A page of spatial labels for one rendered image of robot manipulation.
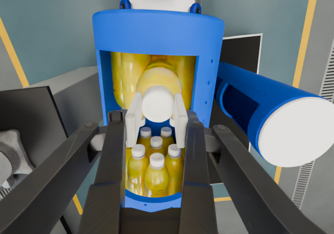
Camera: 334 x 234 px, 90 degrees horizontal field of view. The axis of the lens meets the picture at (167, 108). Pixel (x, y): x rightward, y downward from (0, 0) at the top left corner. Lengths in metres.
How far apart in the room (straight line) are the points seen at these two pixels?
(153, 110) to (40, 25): 1.66
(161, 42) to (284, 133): 0.54
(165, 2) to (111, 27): 0.31
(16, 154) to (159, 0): 0.68
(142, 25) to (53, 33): 1.50
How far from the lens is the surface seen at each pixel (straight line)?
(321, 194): 3.15
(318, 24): 2.01
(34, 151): 0.77
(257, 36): 1.55
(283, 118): 0.67
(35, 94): 0.66
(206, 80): 0.34
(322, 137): 0.80
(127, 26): 0.30
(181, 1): 0.60
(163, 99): 0.19
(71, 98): 0.91
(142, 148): 0.50
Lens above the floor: 1.52
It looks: 67 degrees down
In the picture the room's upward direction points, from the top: 176 degrees clockwise
